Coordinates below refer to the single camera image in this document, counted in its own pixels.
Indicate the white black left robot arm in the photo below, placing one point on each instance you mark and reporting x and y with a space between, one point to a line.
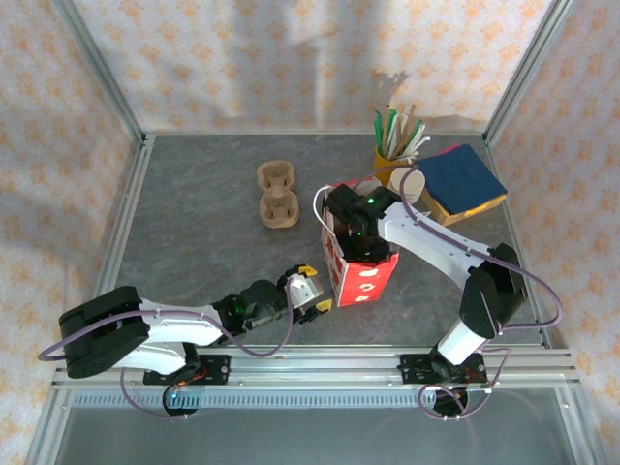
184 329

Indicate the yellow napkin stack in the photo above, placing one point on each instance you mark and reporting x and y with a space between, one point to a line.
486 206

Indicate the red white paper gift bag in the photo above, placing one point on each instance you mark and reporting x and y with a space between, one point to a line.
363 286

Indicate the pink napkin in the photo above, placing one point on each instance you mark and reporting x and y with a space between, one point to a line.
453 147

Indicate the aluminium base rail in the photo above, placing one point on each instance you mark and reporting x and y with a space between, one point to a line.
315 365

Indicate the aluminium frame post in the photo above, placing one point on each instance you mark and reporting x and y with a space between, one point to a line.
105 77
525 72

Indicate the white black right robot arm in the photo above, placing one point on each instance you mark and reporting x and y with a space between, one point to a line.
426 237

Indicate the green white wrapped straw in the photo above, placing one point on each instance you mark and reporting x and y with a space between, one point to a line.
412 138
391 128

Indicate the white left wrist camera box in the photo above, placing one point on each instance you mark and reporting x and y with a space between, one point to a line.
304 290

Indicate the brown pulp cup carrier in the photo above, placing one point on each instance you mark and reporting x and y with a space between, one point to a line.
278 194

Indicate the aluminium table side rail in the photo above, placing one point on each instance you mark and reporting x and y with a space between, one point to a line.
134 179
495 160

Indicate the dark blue napkin stack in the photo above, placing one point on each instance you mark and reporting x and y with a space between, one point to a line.
460 174

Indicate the yellow straw holder cup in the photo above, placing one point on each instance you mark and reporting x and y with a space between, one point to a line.
381 160

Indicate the green paper straw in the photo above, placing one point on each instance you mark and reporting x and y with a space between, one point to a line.
381 133

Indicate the wooden stirrer stick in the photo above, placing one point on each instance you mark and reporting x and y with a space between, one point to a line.
388 116
404 128

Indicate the stack of paper cups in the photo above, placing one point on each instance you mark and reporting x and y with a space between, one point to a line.
412 186

